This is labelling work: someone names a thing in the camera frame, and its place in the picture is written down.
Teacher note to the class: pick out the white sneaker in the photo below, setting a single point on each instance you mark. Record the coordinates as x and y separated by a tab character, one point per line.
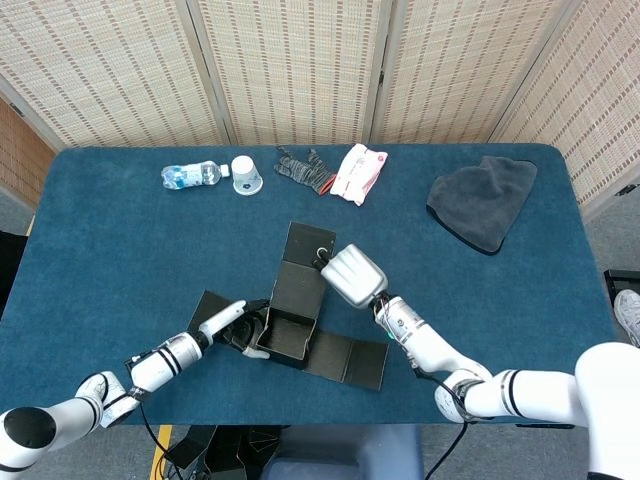
629	312

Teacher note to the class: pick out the black screen hinge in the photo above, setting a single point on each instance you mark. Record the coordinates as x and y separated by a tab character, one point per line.
382	78

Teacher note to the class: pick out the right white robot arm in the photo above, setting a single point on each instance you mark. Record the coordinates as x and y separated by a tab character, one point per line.
435	350

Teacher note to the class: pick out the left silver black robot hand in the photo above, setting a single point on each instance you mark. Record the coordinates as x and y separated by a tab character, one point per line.
220	320

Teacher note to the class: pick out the white paper cup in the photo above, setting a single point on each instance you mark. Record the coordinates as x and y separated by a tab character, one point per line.
246	175

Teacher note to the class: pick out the black metal frame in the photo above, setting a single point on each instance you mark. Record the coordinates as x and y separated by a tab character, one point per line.
620	280

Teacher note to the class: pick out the orange woven screen panel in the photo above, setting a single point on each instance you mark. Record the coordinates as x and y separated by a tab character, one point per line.
20	160

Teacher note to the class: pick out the grey knit glove red cuff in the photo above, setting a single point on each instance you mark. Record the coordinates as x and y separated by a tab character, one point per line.
302	170

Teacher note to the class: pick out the blue carpet table cover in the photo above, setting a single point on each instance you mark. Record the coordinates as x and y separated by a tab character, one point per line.
125	225

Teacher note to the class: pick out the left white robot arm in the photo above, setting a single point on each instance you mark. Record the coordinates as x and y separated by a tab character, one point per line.
160	365

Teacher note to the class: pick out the black table bracket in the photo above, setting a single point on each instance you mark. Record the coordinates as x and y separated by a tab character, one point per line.
545	426

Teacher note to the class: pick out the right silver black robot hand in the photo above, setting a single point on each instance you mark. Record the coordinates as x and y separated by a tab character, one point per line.
355	275

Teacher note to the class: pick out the black bulky object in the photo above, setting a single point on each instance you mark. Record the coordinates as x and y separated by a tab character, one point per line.
10	270

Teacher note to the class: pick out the yellow floor tape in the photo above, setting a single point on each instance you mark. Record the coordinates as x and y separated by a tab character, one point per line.
162	437

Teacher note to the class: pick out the white pink wipes pack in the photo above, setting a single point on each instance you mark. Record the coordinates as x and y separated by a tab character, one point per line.
357	175

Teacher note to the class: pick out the clear plastic water bottle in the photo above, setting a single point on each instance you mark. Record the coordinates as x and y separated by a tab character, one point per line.
190	175

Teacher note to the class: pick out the beige woven screen panel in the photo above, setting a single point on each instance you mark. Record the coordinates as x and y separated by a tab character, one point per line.
600	100
100	75
295	75
465	75

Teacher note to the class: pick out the black paper box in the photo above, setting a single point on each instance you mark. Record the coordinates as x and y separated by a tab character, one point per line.
300	290

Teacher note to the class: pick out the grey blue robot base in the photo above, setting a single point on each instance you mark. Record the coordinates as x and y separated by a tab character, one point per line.
350	455

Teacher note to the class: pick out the dark grey folded cloth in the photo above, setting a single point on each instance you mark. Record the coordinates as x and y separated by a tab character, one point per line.
480	205

